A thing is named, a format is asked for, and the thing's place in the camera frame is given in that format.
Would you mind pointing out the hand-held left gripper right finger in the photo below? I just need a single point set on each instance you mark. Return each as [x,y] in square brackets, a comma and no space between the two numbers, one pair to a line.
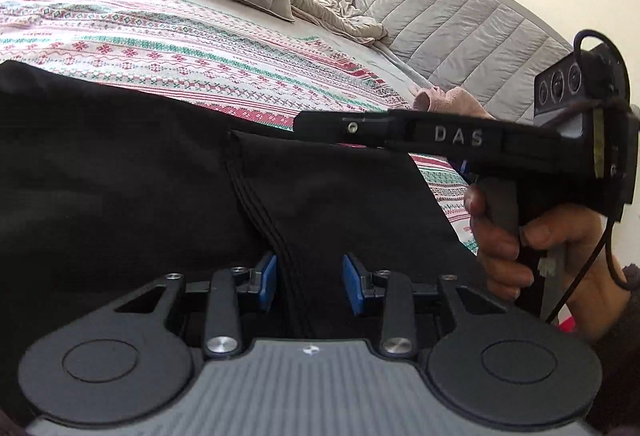
[350,283]

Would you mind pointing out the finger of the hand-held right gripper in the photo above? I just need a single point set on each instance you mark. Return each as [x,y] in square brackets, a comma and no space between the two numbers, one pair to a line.
[330,126]

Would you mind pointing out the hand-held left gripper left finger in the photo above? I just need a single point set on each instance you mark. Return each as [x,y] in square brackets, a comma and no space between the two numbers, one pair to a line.
[267,278]

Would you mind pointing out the black pants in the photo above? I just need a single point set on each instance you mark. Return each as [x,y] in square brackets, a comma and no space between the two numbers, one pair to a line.
[125,176]

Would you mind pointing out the person's right forearm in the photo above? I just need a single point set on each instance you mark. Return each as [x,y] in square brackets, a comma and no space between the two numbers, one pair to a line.
[610,316]

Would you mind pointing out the person's right hand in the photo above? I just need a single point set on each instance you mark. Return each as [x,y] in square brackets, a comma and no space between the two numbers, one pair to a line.
[545,241]

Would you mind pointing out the pink fuzzy garment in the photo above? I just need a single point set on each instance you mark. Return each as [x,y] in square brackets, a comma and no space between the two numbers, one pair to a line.
[450,102]

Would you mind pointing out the crumpled beige cloth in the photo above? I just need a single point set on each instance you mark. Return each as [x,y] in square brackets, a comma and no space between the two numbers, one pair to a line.
[335,16]

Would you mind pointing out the grey quilted comforter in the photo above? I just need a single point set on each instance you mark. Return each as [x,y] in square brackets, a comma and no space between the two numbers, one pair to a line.
[450,26]

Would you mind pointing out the printed patterned blanket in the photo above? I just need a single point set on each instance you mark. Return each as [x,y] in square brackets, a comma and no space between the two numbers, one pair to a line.
[150,46]

